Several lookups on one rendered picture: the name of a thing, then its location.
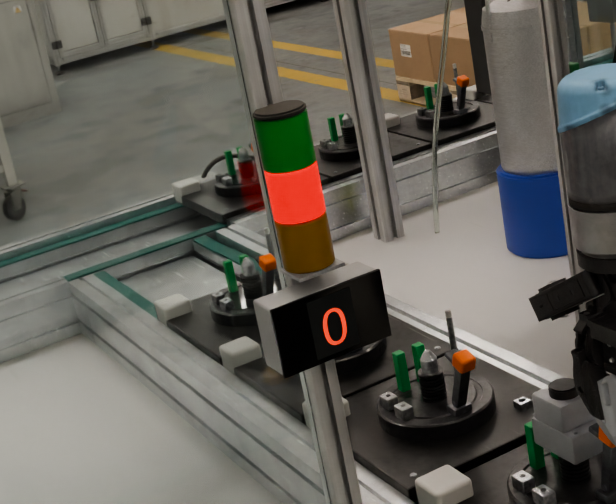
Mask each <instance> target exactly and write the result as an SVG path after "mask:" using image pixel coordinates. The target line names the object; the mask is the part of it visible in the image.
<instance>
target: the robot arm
mask: <svg viewBox="0 0 616 504"><path fill-rule="evenodd" d="M557 103H558V117H559V126H558V127H557V131H558V133H560V139H561V147H562V155H563V163H564V171H565V179H566V187H567V195H568V211H569V219H570V227H571V236H572V243H573V245H574V247H575V248H576V252H577V260H578V265H579V266H580V267H581V268H582V269H584V271H582V272H580V273H578V274H576V275H574V276H572V277H570V278H568V279H566V277H565V278H563V279H560V280H558V281H555V280H554V281H550V282H549V283H548V284H547V285H546V286H544V287H542V288H540V289H538V291H539V293H538V294H536V295H534V296H532V297H530V298H528V299H529V301H530V303H531V305H532V308H533V310H534V312H535V314H536V316H537V319H538V321H539V322H540V321H543V320H545V319H549V318H551V319H552V321H553V320H555V319H558V318H566V317H568V316H570V315H571V313H572V312H574V311H576V310H578V309H580V308H579V305H581V304H583V303H584V302H586V301H588V300H591V299H593V298H595V297H597V296H599V295H601V296H599V297H597V298H595V299H593V300H591V301H588V302H586V310H585V311H582V312H580V313H579V321H578V322H577V324H576V325H575V327H574V329H573V330H574V331H575V332H576V333H575V336H576V338H575V349H573V350H572V351H571V354H572V357H573V379H574V384H575V387H576V390H577V392H578V394H579V396H580V397H581V399H582V401H583V403H584V404H585V406H586V408H587V409H588V411H589V413H590V414H591V415H592V416H593V417H594V419H595V420H596V422H597V424H598V425H599V427H600V428H601V429H602V431H603V432H604V433H605V435H606V436H607V437H608V439H609V440H610V441H611V442H612V443H613V444H614V445H615V446H616V63H609V64H601V65H595V66H590V67H586V68H582V69H579V70H576V71H574V72H572V73H570V74H568V75H566V76H565V77H564V78H563V79H562V80H561V81H560V83H559V84H558V87H557ZM602 294H604V295H602ZM606 371H607V372H609V373H611V374H612V375H610V374H608V373H606ZM613 374H614V375H613Z"/></svg>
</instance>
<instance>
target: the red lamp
mask: <svg viewBox="0 0 616 504"><path fill-rule="evenodd" d="M264 174H265V178H266V183H267V188H268V193H269V198H270V203H271V208H272V213H273V217H274V220H275V221H276V222H277V223H280V224H298V223H303V222H307V221H311V220H314V219H316V218H318V217H320V216H321V215H323V214H324V212H325V211H326V207H325V202H324V196H323V191H322V186H321V181H320V175H319V170H318V165H317V161H315V162H314V163H313V164H312V165H310V166H308V167H306V168H304V169H301V170H297V171H293V172H287V173H268V172H266V171H264Z"/></svg>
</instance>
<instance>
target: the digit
mask: <svg viewBox="0 0 616 504"><path fill-rule="evenodd" d="M306 306H307V311H308V315H309V320H310V325H311V330H312V335H313V340H314V345H315V350H316V355H317V360H320V359H323V358H325V357H328V356H330V355H333V354H335V353H338V352H340V351H343V350H345V349H347V348H350V347H352V346H355V345H357V344H360V340H359V335H358V329H357V324H356V319H355V313H354V308H353V303H352V297H351V292H350V287H347V288H345V289H342V290H340V291H337V292H334V293H332V294H329V295H327V296H324V297H321V298H319V299H316V300H314V301H311V302H308V303H306Z"/></svg>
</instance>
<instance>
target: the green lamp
mask: <svg viewBox="0 0 616 504"><path fill-rule="evenodd" d="M254 125H255V130H256V135H257V140H258V144H259V149H260V154H261V159H262V164H263V169H264V171H266V172H268V173H287V172H293V171H297V170H301V169H304V168H306V167H308V166H310V165H312V164H313V163H314V162H315V161H316V154H315V149H314V144H313V139H312V133H311V128H310V123H309V118H308V112H307V109H306V108H305V110H304V111H303V112H302V113H300V114H298V115H295V116H292V117H289V118H285V119H281V120H275V121H258V120H256V119H254Z"/></svg>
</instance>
